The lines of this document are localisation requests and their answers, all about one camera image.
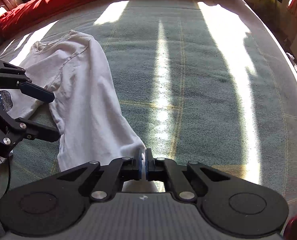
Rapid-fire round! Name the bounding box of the white printed t-shirt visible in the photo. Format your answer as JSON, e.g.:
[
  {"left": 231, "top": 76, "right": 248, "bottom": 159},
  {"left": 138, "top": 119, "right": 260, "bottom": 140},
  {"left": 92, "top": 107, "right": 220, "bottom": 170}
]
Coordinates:
[{"left": 0, "top": 29, "right": 147, "bottom": 173}]

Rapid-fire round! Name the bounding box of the green plaid bed blanket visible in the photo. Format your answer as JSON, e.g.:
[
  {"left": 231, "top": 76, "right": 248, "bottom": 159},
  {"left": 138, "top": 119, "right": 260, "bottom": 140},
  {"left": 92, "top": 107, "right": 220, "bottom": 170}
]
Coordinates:
[{"left": 0, "top": 0, "right": 297, "bottom": 217}]

